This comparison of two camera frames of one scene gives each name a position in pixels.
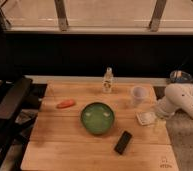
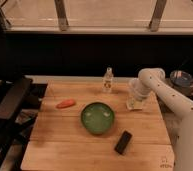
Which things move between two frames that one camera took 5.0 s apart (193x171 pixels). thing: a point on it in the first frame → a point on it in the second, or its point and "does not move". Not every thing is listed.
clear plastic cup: [139, 95] → [134, 87]
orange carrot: [66, 104] does not move
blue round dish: [180, 76] does not move
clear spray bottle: [107, 82] does not move
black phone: [123, 142] does not move
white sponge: [146, 118] → [132, 103]
